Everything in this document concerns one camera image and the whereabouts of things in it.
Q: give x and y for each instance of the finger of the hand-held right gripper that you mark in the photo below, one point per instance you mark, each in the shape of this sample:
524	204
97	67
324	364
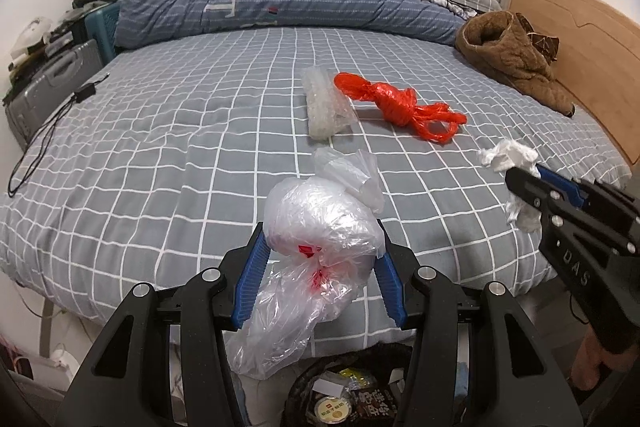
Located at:
525	184
562	187

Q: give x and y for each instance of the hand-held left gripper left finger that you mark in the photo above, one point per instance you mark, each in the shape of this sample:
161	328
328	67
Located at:
250	277

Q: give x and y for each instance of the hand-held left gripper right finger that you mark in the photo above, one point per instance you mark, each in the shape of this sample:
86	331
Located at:
390	287

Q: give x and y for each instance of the white tissue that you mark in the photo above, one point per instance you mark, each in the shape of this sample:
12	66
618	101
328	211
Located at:
505	154

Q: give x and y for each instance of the clear plastic bag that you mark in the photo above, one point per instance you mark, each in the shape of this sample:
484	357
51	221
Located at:
310	217

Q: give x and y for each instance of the yellow and white packet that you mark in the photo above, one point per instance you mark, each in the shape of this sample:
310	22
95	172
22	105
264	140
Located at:
355	377

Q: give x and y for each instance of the trash bin with black liner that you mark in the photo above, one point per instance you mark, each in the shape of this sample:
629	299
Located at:
300	382

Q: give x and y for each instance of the black snack wrapper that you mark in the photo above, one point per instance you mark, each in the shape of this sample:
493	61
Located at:
372	407

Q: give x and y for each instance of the red plastic bag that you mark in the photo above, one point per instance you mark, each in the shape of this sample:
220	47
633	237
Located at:
395	104

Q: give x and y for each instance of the clear bubble wrap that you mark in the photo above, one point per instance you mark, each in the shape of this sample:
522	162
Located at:
325	107

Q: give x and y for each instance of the person's right hand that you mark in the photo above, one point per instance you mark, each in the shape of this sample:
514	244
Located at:
595	369

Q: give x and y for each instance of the brown quilted jacket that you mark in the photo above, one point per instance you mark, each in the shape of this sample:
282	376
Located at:
510	57

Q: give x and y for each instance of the round gold lid container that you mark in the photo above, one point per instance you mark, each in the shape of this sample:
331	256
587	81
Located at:
332	412

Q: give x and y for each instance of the grey checked bed sheet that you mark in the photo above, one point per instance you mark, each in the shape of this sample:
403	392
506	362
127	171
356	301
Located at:
175	157

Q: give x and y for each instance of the plaid cloth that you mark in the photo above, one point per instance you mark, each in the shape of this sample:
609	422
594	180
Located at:
455	7

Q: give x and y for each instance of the grey suitcase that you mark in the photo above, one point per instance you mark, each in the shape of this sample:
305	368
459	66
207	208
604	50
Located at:
50	82

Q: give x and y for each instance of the teal plastic stool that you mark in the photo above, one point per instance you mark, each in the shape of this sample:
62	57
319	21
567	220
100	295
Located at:
102	32

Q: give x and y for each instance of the white plastic object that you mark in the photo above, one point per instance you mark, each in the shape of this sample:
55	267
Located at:
30	37

